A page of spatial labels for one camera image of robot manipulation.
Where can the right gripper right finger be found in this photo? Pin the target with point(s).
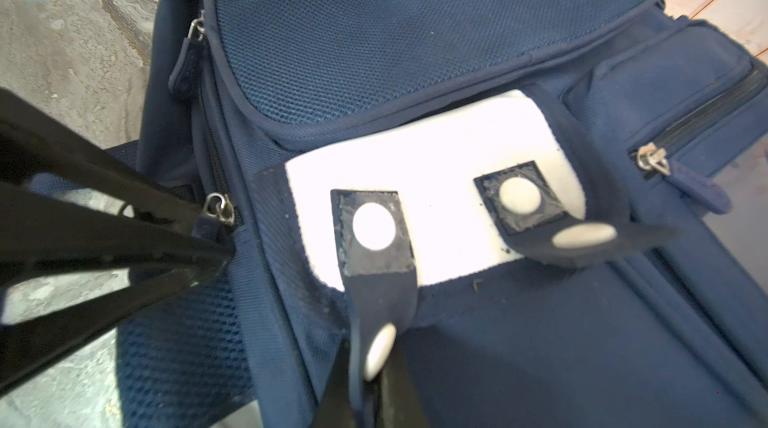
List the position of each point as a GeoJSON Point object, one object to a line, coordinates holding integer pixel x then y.
{"type": "Point", "coordinates": [398, 403]}

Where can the navy blue student backpack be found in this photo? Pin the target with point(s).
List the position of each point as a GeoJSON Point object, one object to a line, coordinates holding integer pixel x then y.
{"type": "Point", "coordinates": [554, 207]}

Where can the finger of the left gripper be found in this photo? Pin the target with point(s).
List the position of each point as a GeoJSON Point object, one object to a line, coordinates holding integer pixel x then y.
{"type": "Point", "coordinates": [174, 241]}

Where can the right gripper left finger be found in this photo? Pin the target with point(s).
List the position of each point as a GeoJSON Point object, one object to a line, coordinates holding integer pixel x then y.
{"type": "Point", "coordinates": [334, 409]}

